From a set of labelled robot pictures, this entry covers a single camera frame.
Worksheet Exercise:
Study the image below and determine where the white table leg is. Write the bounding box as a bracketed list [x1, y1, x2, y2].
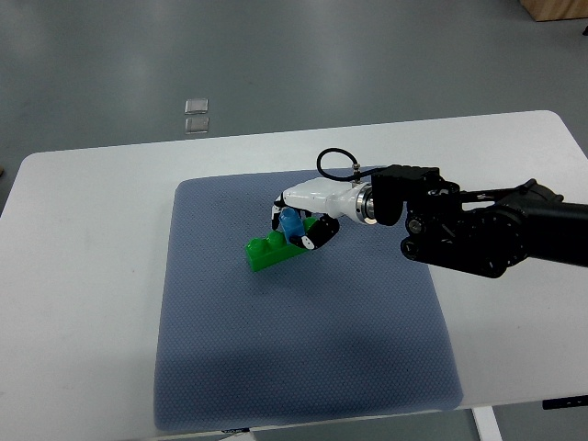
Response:
[471, 406, 503, 441]

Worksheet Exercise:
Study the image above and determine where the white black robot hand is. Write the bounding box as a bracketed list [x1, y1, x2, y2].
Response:
[271, 177, 377, 250]

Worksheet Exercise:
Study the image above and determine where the blue-grey textured mat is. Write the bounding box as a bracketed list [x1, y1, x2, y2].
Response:
[154, 171, 463, 432]

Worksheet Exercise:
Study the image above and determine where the wooden furniture corner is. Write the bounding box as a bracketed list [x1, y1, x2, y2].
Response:
[520, 0, 587, 22]

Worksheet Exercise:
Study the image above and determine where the black label under table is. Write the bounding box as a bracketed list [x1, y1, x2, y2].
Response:
[222, 427, 251, 435]

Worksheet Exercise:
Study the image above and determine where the black cable loop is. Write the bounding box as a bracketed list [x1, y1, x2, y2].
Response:
[316, 147, 379, 187]

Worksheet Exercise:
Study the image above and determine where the green four-stud toy block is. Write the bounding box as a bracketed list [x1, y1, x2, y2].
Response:
[244, 223, 306, 272]

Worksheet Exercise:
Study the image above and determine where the blue toy block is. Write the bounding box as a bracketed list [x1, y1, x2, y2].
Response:
[278, 207, 305, 244]

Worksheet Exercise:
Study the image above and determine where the upper metal floor plate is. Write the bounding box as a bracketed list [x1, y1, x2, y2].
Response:
[185, 98, 209, 115]

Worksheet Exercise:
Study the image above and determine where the black table control panel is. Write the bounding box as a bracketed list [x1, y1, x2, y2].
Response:
[542, 395, 588, 411]

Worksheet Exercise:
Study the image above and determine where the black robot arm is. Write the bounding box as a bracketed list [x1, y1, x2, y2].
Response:
[371, 165, 587, 278]

